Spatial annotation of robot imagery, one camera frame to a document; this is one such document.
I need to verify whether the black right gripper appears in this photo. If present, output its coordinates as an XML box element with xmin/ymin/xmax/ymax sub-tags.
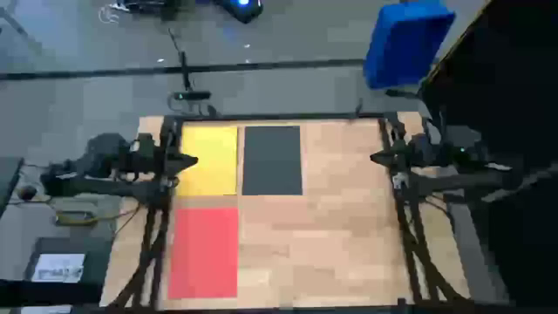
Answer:
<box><xmin>370</xmin><ymin>133</ymin><xmax>432</xmax><ymax>174</ymax></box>

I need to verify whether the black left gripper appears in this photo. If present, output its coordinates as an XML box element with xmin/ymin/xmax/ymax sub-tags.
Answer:
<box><xmin>135</xmin><ymin>133</ymin><xmax>200</xmax><ymax>176</ymax></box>

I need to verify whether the yellow paper sheet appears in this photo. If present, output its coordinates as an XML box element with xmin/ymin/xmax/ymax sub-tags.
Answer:
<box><xmin>176</xmin><ymin>125</ymin><xmax>239</xmax><ymax>197</ymax></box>

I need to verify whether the black paper sheet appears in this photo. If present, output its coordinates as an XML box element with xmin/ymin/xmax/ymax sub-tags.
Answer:
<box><xmin>242</xmin><ymin>125</ymin><xmax>303</xmax><ymax>196</ymax></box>

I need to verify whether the black power strip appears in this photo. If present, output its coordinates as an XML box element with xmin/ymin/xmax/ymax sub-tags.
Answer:
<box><xmin>173</xmin><ymin>90</ymin><xmax>213</xmax><ymax>101</ymax></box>

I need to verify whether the red paper sheet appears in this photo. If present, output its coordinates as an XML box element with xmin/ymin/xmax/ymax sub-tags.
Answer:
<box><xmin>167</xmin><ymin>207</ymin><xmax>240</xmax><ymax>300</ymax></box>

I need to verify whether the blue plastic bin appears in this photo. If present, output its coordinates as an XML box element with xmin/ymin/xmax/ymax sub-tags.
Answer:
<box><xmin>363</xmin><ymin>0</ymin><xmax>457</xmax><ymax>91</ymax></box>

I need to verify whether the black floor outlet box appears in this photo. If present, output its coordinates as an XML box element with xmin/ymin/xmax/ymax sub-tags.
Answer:
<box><xmin>54</xmin><ymin>209</ymin><xmax>95</xmax><ymax>227</ymax></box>

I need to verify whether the black case white label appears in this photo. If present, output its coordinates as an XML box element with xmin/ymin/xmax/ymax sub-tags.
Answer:
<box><xmin>24</xmin><ymin>236</ymin><xmax>113</xmax><ymax>287</ymax></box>

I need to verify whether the black partition panel yellow edge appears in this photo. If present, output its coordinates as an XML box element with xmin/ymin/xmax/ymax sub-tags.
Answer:
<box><xmin>420</xmin><ymin>0</ymin><xmax>558</xmax><ymax>306</ymax></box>

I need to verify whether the black electronics pile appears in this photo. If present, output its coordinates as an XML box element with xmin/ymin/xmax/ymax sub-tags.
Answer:
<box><xmin>124</xmin><ymin>0</ymin><xmax>184</xmax><ymax>21</ymax></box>

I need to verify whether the black device blue light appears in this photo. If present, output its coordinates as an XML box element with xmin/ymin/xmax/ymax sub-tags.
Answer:
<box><xmin>213</xmin><ymin>0</ymin><xmax>265</xmax><ymax>24</ymax></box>

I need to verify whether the black desk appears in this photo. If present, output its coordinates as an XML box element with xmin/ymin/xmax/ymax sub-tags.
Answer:
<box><xmin>0</xmin><ymin>155</ymin><xmax>25</xmax><ymax>217</ymax></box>

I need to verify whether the black horizontal bar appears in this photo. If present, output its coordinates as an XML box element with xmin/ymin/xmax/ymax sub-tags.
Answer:
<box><xmin>0</xmin><ymin>278</ymin><xmax>104</xmax><ymax>306</ymax></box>

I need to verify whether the black floor cable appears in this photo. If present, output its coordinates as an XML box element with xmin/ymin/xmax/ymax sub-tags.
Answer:
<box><xmin>167</xmin><ymin>28</ymin><xmax>193</xmax><ymax>91</ymax></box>

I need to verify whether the black metal table frame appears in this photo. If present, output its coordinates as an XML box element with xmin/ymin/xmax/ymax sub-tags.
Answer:
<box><xmin>104</xmin><ymin>111</ymin><xmax>472</xmax><ymax>313</ymax></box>

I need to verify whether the yellow floor cable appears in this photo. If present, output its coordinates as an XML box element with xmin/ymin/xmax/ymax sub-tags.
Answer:
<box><xmin>34</xmin><ymin>195</ymin><xmax>140</xmax><ymax>226</ymax></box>

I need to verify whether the black floor cable strip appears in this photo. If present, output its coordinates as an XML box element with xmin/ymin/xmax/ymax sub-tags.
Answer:
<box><xmin>0</xmin><ymin>58</ymin><xmax>367</xmax><ymax>82</ymax></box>

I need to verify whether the white coiled cable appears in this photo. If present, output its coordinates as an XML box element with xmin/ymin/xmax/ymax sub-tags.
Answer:
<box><xmin>98</xmin><ymin>2</ymin><xmax>130</xmax><ymax>25</ymax></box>

